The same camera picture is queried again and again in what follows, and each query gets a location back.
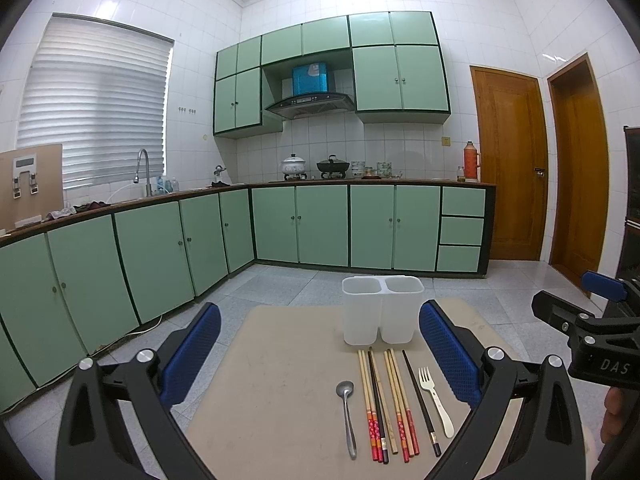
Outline white plastic fork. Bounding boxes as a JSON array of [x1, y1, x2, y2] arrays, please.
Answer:
[[418, 367, 454, 439]]

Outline red floral bamboo chopstick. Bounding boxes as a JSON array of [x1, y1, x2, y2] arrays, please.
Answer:
[[384, 349, 410, 463]]

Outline thin red-end bamboo chopstick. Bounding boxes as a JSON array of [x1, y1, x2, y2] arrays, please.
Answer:
[[390, 349, 420, 457]]

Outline black chopstick with silver band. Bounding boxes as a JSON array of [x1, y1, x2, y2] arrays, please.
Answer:
[[367, 349, 390, 465]]

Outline red-handled bamboo chopstick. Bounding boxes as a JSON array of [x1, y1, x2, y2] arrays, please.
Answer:
[[360, 350, 383, 463], [357, 350, 378, 462]]

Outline metal spoon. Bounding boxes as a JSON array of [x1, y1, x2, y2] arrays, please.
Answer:
[[335, 380, 357, 460]]

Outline green lower kitchen cabinets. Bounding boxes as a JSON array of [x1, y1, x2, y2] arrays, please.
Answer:
[[1, 181, 496, 408]]

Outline person's right hand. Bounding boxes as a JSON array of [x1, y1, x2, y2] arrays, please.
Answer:
[[600, 388, 626, 444]]

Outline dark glass cabinet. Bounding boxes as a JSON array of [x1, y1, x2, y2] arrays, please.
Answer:
[[617, 126, 640, 281]]

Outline wooden door right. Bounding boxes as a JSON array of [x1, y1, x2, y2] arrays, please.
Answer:
[[548, 54, 610, 286]]

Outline wooden door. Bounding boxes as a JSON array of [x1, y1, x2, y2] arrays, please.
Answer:
[[548, 54, 610, 286], [471, 66, 548, 260]]

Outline wooden door left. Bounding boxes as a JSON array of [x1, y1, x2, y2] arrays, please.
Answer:
[[471, 66, 548, 260]]

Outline orange thermos flask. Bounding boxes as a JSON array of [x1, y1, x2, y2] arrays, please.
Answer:
[[463, 141, 480, 182]]

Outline white double utensil holder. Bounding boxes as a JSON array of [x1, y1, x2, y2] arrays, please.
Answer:
[[342, 275, 424, 347]]

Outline chrome sink faucet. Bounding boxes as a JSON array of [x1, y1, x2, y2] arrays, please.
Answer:
[[132, 147, 154, 198]]

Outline cardboard box with scale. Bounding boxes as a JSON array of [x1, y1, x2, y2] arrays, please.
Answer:
[[0, 144, 63, 232]]

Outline white enamel pot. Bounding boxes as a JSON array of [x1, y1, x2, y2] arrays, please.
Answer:
[[281, 154, 307, 181]]

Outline black wok with lid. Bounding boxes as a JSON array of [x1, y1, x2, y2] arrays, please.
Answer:
[[317, 154, 350, 180]]

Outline white window blinds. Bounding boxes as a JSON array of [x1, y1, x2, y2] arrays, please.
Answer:
[[16, 14, 174, 190]]

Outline black range hood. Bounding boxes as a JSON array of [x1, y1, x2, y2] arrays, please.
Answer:
[[267, 92, 355, 120]]

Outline blue box on hood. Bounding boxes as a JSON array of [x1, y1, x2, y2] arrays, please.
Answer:
[[292, 62, 329, 96]]

